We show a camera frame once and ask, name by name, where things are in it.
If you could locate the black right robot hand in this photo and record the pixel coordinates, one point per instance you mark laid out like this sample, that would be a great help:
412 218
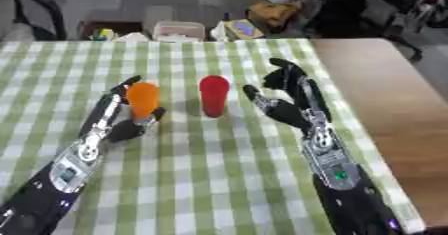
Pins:
287 109

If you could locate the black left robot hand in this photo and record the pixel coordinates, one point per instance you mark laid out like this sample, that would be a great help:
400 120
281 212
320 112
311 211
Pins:
124 129

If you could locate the orange plastic cup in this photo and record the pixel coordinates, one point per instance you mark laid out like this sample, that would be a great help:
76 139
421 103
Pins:
143 100

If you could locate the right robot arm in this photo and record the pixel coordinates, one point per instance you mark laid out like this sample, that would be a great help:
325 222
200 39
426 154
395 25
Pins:
350 185

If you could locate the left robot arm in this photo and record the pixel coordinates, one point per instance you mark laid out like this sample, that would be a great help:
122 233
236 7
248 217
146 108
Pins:
58 179

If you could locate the red plastic cup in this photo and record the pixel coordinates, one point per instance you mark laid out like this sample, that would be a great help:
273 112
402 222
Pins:
214 95

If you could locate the colourful picture book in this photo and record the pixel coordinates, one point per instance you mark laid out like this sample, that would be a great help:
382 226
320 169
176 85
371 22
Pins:
240 29

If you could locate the tan bag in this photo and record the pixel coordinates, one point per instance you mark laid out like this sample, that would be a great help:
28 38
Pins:
272 13

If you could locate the dark brown box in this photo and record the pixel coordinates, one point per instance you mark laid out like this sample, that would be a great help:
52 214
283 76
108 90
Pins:
111 27

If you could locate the clear plastic storage box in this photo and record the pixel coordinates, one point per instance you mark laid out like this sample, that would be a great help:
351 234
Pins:
178 30

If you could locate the black office chair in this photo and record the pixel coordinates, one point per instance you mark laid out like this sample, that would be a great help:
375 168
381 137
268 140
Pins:
361 9

